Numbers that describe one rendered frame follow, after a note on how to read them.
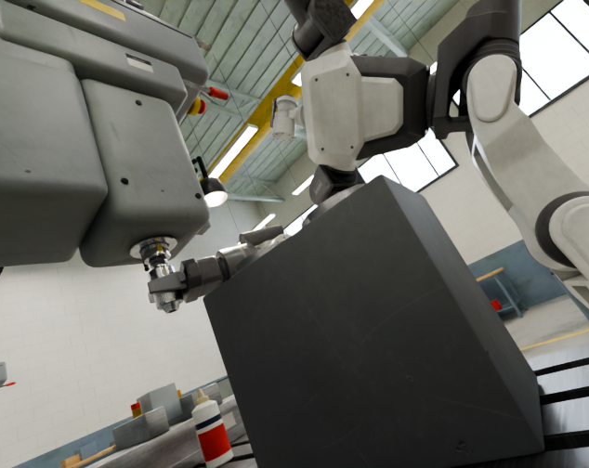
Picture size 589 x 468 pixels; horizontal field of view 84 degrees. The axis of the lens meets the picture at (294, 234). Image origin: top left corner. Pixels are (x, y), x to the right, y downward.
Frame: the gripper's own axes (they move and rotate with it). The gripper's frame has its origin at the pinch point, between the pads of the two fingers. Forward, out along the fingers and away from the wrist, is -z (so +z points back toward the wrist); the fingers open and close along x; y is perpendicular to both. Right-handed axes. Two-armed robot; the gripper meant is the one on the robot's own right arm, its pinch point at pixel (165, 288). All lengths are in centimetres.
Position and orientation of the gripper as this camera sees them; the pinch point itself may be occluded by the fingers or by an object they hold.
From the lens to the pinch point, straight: 65.0
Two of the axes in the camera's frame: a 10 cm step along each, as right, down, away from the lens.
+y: 4.0, 8.6, -3.1
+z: 8.5, -2.2, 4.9
